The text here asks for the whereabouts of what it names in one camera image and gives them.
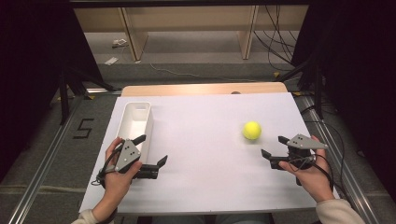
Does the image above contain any small white device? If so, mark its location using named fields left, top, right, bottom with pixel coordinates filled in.
left=111, top=38, right=129, bottom=49

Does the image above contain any white board sheet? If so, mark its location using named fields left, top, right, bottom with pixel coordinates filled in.
left=78, top=92, right=340, bottom=216

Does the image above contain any black tripod stand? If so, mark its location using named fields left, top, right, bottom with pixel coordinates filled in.
left=275, top=55, right=325, bottom=119
left=58, top=66, right=117, bottom=125

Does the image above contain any person's right hand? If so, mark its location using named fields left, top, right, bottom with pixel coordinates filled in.
left=278, top=148, right=336, bottom=203

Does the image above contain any black metal bar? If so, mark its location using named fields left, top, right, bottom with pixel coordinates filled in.
left=69, top=0, right=312, bottom=9

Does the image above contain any aluminium rail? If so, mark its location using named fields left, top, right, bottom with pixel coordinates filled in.
left=7, top=88, right=123, bottom=224
left=300, top=96, right=381, bottom=224

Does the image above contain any black curtain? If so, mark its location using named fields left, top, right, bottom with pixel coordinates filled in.
left=291, top=0, right=396, bottom=194
left=0, top=0, right=105, bottom=181

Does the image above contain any white plastic bin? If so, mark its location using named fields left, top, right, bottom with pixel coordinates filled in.
left=115, top=101, right=154, bottom=164

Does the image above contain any person's left hand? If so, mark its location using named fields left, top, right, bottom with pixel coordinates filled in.
left=104, top=137, right=144, bottom=207

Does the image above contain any yellow tennis ball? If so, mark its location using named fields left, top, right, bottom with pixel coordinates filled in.
left=242, top=120, right=262, bottom=141

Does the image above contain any bundle of black cables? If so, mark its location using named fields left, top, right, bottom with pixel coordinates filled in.
left=253, top=4, right=300, bottom=73

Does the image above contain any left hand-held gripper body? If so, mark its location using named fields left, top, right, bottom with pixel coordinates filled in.
left=114, top=138, right=142, bottom=175

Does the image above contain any light wooden table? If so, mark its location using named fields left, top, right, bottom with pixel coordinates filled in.
left=120, top=81, right=289, bottom=97

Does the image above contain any long wooden desk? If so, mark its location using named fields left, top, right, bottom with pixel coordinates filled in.
left=74, top=6, right=309, bottom=62

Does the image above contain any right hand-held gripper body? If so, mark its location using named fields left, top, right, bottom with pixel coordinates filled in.
left=286, top=133, right=329, bottom=171

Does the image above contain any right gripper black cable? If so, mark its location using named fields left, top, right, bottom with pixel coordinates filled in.
left=288, top=119, right=347, bottom=195

